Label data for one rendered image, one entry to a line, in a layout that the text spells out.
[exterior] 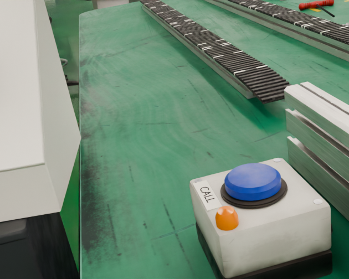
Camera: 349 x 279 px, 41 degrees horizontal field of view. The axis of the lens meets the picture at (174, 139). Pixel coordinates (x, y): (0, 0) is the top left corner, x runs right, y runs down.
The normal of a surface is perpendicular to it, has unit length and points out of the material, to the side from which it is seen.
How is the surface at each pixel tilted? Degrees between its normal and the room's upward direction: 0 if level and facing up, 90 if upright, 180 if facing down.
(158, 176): 0
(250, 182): 3
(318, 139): 90
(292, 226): 90
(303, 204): 0
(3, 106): 45
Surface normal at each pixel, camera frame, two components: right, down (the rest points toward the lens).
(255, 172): -0.11, -0.91
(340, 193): -0.96, 0.23
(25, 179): 0.07, 0.41
